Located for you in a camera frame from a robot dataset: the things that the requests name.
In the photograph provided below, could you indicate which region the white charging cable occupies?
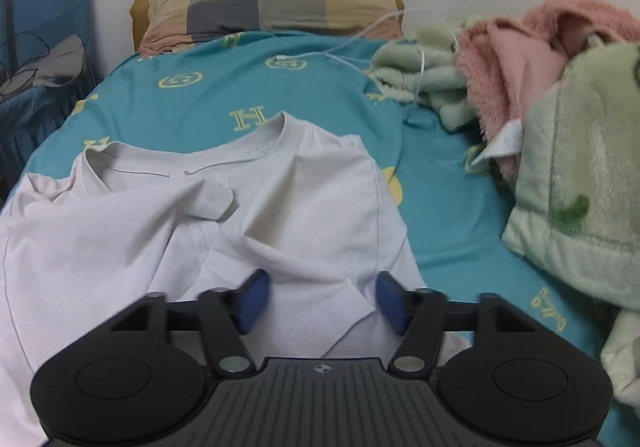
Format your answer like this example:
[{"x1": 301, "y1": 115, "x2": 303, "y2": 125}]
[{"x1": 274, "y1": 10, "x2": 461, "y2": 103}]

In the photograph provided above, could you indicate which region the green cartoon print blanket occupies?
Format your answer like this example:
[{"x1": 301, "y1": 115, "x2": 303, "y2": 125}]
[{"x1": 367, "y1": 20, "x2": 640, "y2": 408}]

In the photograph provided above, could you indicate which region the grey cloth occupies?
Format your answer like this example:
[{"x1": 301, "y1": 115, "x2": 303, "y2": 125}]
[{"x1": 0, "y1": 34, "x2": 86, "y2": 98}]

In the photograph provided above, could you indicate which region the teal printed bed sheet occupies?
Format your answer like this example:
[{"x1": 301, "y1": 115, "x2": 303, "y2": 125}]
[{"x1": 27, "y1": 30, "x2": 621, "y2": 447}]

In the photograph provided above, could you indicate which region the mustard yellow pillow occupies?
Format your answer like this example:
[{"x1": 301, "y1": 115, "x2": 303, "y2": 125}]
[{"x1": 129, "y1": 0, "x2": 407, "y2": 53}]

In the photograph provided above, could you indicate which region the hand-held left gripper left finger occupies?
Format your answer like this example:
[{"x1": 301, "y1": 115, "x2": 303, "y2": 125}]
[{"x1": 107, "y1": 269, "x2": 271, "y2": 374}]

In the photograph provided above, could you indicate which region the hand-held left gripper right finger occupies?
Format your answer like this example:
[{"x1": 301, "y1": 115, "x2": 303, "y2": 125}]
[{"x1": 376, "y1": 271, "x2": 538, "y2": 374}]

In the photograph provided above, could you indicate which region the white t-shirt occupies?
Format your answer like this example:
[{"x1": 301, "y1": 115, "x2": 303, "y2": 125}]
[{"x1": 0, "y1": 111, "x2": 473, "y2": 447}]

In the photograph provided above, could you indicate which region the pink fluffy blanket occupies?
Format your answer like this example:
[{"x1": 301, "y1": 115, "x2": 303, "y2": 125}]
[{"x1": 456, "y1": 0, "x2": 640, "y2": 183}]

